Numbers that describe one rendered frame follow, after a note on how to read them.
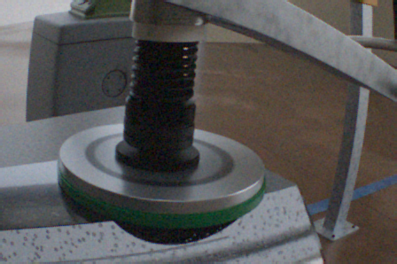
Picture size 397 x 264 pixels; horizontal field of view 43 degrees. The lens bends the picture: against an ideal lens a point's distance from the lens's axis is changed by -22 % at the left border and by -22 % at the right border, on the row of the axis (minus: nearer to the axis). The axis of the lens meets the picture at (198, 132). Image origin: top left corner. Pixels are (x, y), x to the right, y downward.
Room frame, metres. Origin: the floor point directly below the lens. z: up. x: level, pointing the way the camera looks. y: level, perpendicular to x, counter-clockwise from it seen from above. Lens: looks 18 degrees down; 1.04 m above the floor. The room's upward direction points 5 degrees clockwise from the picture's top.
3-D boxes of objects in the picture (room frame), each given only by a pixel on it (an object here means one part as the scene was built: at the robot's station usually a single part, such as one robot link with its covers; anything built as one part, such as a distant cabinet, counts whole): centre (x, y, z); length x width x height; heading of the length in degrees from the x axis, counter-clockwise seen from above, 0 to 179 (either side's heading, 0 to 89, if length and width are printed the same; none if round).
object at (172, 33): (0.57, 0.04, 0.97); 0.07 x 0.07 x 0.04
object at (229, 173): (0.57, 0.04, 0.83); 0.21 x 0.21 x 0.01
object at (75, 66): (1.74, 0.35, 0.43); 0.50 x 0.50 x 0.85; 33
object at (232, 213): (0.57, 0.04, 0.82); 0.22 x 0.22 x 0.04
